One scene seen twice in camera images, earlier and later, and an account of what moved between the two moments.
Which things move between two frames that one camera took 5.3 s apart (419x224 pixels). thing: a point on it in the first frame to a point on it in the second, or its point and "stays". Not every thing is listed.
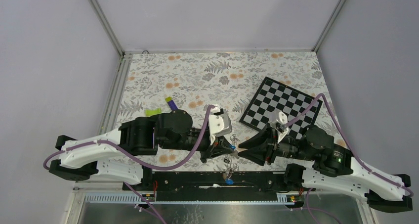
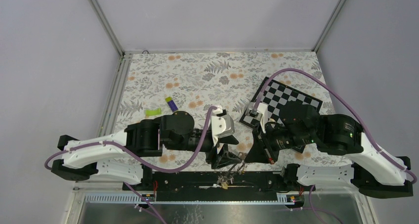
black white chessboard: [273, 97] stays
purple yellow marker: [171, 103] stays
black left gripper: [223, 147] to [225, 157]
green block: [152, 112] stays
